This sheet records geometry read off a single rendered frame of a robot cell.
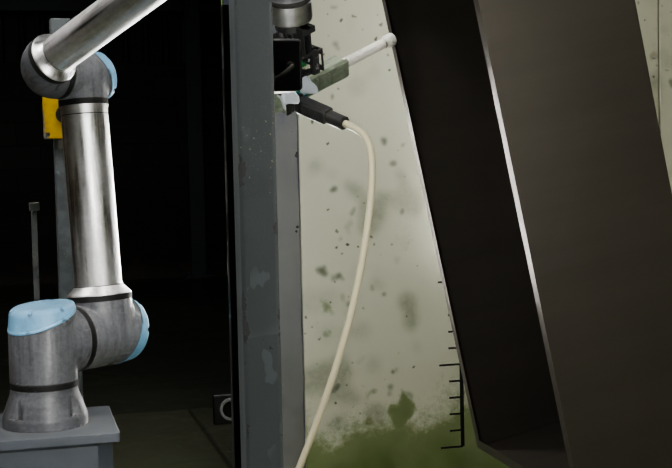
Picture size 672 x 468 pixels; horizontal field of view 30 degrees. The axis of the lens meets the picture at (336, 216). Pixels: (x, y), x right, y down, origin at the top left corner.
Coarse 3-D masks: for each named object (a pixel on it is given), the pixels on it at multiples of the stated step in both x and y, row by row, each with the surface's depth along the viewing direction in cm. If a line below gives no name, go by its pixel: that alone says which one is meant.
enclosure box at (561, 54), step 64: (384, 0) 310; (448, 0) 317; (512, 0) 257; (576, 0) 261; (448, 64) 317; (512, 64) 258; (576, 64) 262; (640, 64) 266; (448, 128) 318; (512, 128) 259; (576, 128) 262; (640, 128) 266; (448, 192) 319; (512, 192) 324; (576, 192) 263; (640, 192) 267; (448, 256) 320; (512, 256) 325; (576, 256) 264; (640, 256) 268; (512, 320) 326; (576, 320) 265; (640, 320) 269; (512, 384) 327; (576, 384) 266; (640, 384) 270; (512, 448) 318; (576, 448) 266; (640, 448) 270
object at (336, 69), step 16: (368, 48) 288; (384, 48) 292; (336, 64) 280; (352, 64) 286; (320, 80) 277; (336, 80) 281; (304, 96) 269; (288, 112) 270; (304, 112) 267; (320, 112) 263; (336, 112) 263
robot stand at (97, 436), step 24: (96, 408) 297; (0, 432) 274; (48, 432) 273; (72, 432) 272; (96, 432) 272; (0, 456) 266; (24, 456) 267; (48, 456) 269; (72, 456) 270; (96, 456) 271
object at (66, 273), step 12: (60, 24) 362; (60, 156) 364; (60, 168) 364; (60, 180) 364; (60, 192) 364; (60, 204) 364; (60, 216) 364; (60, 228) 364; (60, 240) 365; (60, 252) 365; (60, 264) 365; (72, 264) 366; (60, 276) 365; (72, 276) 366; (60, 288) 365; (72, 288) 366
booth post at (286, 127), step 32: (224, 0) 367; (288, 128) 359; (288, 160) 360; (288, 192) 360; (288, 224) 361; (288, 256) 361; (288, 288) 362; (288, 320) 362; (288, 352) 362; (288, 384) 363; (288, 416) 363; (288, 448) 364
